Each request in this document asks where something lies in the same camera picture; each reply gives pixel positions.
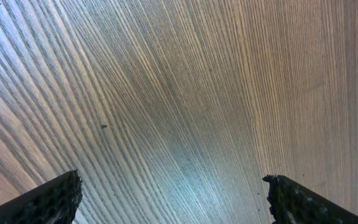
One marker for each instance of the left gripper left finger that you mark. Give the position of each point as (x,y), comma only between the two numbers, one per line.
(55,201)

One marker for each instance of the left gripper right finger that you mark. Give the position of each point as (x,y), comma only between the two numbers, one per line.
(291,202)

